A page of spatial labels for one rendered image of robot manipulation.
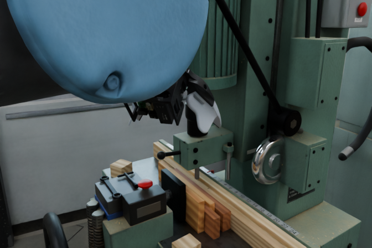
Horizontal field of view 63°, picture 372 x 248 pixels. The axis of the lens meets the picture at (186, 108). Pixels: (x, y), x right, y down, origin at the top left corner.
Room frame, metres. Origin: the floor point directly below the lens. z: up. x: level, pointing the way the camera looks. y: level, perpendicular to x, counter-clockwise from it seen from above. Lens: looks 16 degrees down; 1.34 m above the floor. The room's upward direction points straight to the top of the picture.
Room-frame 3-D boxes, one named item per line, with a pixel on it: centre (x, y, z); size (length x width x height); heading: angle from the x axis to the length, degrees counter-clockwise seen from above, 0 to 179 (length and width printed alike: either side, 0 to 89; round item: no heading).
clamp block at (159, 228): (0.56, 0.12, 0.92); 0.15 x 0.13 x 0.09; 32
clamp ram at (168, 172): (0.60, 0.06, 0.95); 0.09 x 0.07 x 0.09; 32
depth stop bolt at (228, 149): (0.68, -0.10, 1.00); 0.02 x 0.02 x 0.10; 32
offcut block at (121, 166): (0.80, 0.19, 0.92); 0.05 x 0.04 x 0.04; 148
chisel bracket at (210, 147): (0.70, -0.05, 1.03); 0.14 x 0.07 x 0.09; 122
